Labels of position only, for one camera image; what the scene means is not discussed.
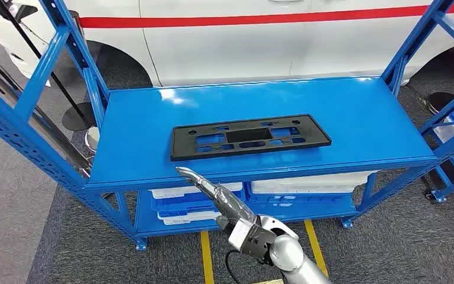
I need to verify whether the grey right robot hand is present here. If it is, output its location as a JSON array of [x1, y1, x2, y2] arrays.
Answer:
[[175, 166, 258, 231]]

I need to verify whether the black plastic plate bracket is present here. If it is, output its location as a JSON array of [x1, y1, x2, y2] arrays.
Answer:
[[170, 114, 333, 162]]

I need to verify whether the blue metal shelf rack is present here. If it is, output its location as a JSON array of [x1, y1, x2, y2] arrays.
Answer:
[[0, 0, 454, 251]]

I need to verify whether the blue plastic bin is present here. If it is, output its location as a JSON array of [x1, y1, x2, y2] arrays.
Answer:
[[151, 191, 247, 219]]

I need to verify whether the chrome stanchion base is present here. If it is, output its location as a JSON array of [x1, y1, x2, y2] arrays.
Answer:
[[85, 126, 101, 154]]

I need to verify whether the white car with red stripe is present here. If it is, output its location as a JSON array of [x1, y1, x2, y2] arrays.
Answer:
[[0, 0, 454, 88]]

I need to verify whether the blue wheeled bin rack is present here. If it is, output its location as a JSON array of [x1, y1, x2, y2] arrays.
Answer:
[[424, 96, 454, 204]]

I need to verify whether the black round stanchion base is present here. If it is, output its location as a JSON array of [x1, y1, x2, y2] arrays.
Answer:
[[424, 91, 454, 115]]

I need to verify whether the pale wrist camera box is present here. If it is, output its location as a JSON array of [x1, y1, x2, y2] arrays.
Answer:
[[228, 217, 278, 257]]

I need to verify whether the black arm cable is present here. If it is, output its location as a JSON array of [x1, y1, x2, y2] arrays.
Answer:
[[225, 250, 244, 284]]

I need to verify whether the black stanchion post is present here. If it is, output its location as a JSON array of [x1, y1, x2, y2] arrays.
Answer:
[[0, 0, 97, 133]]

